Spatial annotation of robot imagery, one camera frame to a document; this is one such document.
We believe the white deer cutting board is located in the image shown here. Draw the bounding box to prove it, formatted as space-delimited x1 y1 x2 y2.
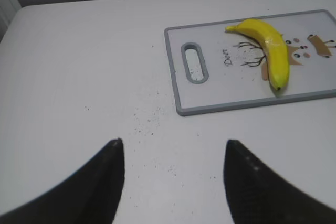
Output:
164 9 335 116

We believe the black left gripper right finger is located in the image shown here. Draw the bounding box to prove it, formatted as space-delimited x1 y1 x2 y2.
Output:
224 140 335 223

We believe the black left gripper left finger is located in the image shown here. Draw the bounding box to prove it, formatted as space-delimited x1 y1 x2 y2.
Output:
1 138 124 223

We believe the yellow plastic banana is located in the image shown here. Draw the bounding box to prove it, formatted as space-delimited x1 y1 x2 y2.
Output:
225 19 290 90

